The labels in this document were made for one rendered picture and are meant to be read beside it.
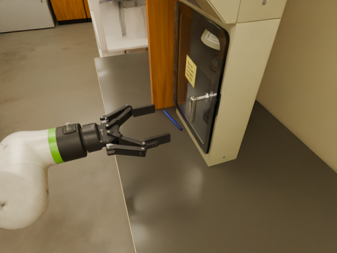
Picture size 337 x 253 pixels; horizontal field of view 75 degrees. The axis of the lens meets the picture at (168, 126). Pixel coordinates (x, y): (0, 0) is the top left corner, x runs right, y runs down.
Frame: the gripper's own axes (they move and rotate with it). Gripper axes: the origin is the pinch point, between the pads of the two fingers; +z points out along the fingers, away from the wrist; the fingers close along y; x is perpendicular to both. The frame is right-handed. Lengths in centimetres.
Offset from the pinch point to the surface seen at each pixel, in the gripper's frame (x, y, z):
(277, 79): 7, 17, 59
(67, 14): 91, 496, -42
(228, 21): -27.6, -6.2, 13.5
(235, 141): 10.2, -6.2, 24.2
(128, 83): 20, 58, 1
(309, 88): 2, 2, 59
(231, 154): 16.4, -6.2, 24.1
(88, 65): 113, 288, -23
